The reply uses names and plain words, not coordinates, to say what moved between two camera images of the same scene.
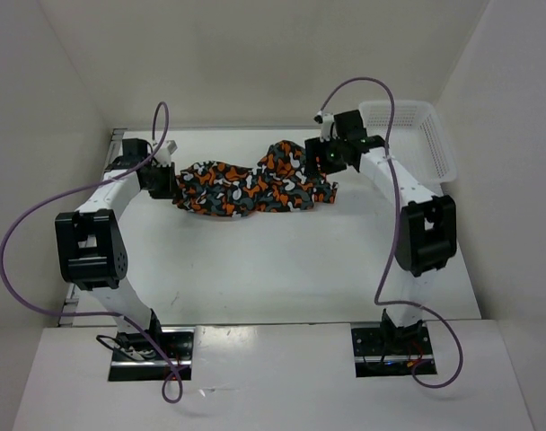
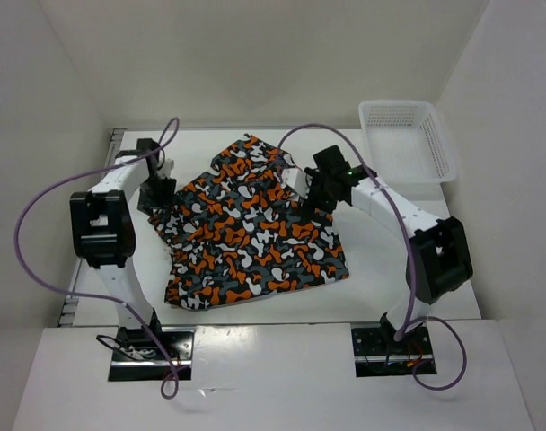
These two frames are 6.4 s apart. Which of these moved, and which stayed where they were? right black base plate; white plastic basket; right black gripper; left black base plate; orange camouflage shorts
Moved: orange camouflage shorts; right black gripper
Stayed: white plastic basket; left black base plate; right black base plate
